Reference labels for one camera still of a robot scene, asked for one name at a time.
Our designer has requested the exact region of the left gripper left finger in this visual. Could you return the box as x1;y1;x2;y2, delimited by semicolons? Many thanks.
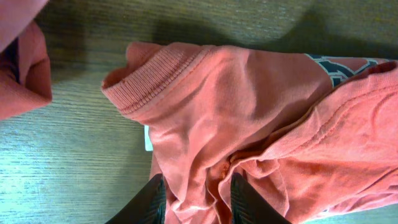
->
106;174;166;224

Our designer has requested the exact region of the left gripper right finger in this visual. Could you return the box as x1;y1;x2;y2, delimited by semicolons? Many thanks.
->
230;173;291;224

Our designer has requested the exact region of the orange-red t-shirt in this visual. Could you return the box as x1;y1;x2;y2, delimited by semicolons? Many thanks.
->
102;42;397;223

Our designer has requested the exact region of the salmon folded shirt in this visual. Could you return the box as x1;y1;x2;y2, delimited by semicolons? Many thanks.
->
1;0;52;120

